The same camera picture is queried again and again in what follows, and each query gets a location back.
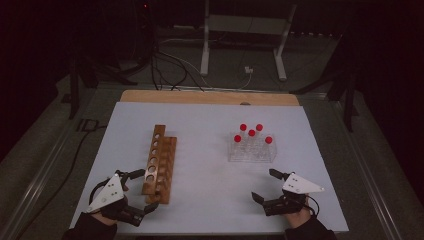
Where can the black device with red light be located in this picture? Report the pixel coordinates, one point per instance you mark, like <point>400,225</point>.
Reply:
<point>145,33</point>

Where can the metal frame rail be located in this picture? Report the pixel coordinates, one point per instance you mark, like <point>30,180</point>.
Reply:
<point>36,186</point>
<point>366,173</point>

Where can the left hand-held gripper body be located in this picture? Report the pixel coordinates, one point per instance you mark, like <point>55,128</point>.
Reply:
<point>108,195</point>

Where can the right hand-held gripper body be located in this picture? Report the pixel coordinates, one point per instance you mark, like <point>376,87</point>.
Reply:
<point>300,185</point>

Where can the person's left hand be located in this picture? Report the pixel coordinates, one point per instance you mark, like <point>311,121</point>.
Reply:
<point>101,218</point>

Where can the clear plastic tube rack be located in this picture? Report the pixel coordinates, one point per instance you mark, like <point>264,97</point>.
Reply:
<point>233,158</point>

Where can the red-capped clear tube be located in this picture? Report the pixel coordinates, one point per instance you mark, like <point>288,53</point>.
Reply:
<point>251,133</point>
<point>243,127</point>
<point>237,138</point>
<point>268,140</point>
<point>259,127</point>

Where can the person's right hand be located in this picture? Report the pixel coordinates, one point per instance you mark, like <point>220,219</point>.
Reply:
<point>297,219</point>

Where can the white plug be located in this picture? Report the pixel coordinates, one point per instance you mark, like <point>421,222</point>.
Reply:
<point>248,70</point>

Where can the wooden test tube rack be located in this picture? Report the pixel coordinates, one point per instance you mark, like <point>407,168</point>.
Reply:
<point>166,166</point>

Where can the black tripod stand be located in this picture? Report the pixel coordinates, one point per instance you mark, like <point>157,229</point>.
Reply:
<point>349,110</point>
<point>74,96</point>

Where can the grey metal stand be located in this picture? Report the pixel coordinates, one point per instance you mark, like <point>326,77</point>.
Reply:
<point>204,50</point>

